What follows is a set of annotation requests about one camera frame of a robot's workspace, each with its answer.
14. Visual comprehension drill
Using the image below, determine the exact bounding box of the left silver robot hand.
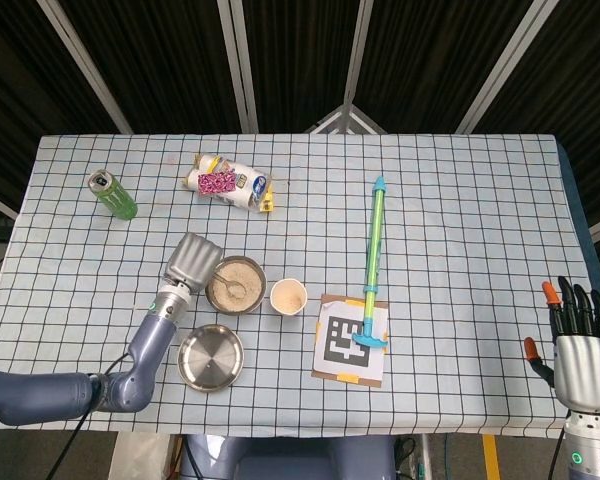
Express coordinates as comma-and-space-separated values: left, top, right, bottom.
163, 232, 225, 295

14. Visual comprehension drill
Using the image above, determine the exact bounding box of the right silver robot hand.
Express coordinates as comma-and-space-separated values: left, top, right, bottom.
523, 276, 600, 414

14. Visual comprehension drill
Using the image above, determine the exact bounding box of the metal spoon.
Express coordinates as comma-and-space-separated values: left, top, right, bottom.
214, 272, 248, 301

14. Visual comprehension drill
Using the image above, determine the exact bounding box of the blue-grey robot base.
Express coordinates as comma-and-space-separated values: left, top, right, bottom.
179, 433, 399, 480

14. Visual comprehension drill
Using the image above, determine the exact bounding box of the steel bowl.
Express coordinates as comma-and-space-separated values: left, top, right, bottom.
204, 254, 267, 315

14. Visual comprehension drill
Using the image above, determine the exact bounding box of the metal bowl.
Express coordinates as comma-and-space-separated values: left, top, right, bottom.
177, 323, 245, 394

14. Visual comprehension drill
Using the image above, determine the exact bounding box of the white paper cup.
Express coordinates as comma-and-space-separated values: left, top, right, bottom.
269, 277, 308, 317

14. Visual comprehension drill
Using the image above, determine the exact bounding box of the white printed snack package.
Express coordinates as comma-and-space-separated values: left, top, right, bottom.
182, 152, 276, 215

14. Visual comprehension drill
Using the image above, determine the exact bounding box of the green drink can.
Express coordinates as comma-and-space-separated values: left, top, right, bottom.
87, 169, 139, 220

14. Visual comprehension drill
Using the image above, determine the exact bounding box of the cardboard card with black marker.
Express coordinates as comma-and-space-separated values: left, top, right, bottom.
310, 293, 391, 389

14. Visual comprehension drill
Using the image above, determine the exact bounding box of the green and blue water pump toy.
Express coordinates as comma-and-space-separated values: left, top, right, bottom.
351, 175, 389, 354

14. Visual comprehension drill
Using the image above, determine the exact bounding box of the triangular aluminium partition foot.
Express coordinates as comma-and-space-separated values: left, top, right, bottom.
305, 103, 389, 135

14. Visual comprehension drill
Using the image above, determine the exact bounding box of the blue checked tablecloth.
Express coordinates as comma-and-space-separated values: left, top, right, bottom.
0, 132, 600, 441

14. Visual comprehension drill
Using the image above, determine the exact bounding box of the white plastic bag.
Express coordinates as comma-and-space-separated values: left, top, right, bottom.
112, 432, 174, 480

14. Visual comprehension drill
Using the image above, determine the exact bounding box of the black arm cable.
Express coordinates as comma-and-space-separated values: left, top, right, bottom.
549, 424, 570, 480
52, 352, 134, 480

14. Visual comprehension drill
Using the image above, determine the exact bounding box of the blue floor cable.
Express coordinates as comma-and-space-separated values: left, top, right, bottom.
442, 433, 455, 480

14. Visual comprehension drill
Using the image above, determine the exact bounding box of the aluminium partition post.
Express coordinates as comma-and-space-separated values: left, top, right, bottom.
217, 0, 259, 134
342, 0, 376, 109
454, 0, 556, 134
36, 0, 134, 135

